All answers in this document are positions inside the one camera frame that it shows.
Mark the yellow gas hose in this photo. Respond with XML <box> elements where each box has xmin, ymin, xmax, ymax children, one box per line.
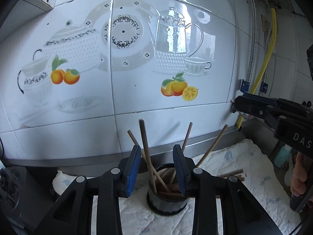
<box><xmin>236</xmin><ymin>7</ymin><xmax>278</xmax><ymax>131</ymax></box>

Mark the teal soap pump bottle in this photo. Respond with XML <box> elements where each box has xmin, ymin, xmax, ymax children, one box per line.
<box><xmin>274</xmin><ymin>144</ymin><xmax>292</xmax><ymax>168</ymax></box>

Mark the person right hand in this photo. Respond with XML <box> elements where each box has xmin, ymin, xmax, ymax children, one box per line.
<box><xmin>291</xmin><ymin>152</ymin><xmax>308</xmax><ymax>197</ymax></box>

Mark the left braided metal hose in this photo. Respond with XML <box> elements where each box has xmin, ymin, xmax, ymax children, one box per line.
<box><xmin>240</xmin><ymin>0</ymin><xmax>257</xmax><ymax>93</ymax></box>

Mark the white wall shelf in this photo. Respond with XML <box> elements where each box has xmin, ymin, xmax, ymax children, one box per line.
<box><xmin>1</xmin><ymin>0</ymin><xmax>56</xmax><ymax>32</ymax></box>

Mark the black ribbed utensil holder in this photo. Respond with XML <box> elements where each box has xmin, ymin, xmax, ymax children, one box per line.
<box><xmin>146</xmin><ymin>163</ymin><xmax>188</xmax><ymax>216</ymax></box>

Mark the white quilted cloth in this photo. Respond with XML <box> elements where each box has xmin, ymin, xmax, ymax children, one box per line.
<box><xmin>52</xmin><ymin>138</ymin><xmax>301</xmax><ymax>235</ymax></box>

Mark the wooden chopstick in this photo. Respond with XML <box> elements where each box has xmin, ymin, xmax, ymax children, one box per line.
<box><xmin>237</xmin><ymin>175</ymin><xmax>245</xmax><ymax>181</ymax></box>
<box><xmin>127</xmin><ymin>130</ymin><xmax>170</xmax><ymax>193</ymax></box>
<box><xmin>196</xmin><ymin>124</ymin><xmax>228</xmax><ymax>167</ymax></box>
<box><xmin>169</xmin><ymin>122</ymin><xmax>192</xmax><ymax>188</ymax></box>
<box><xmin>217</xmin><ymin>169</ymin><xmax>244</xmax><ymax>178</ymax></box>
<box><xmin>139</xmin><ymin>119</ymin><xmax>157</xmax><ymax>194</ymax></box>

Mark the black blender base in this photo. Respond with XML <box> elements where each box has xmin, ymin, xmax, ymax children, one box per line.
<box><xmin>1</xmin><ymin>166</ymin><xmax>58</xmax><ymax>234</ymax></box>

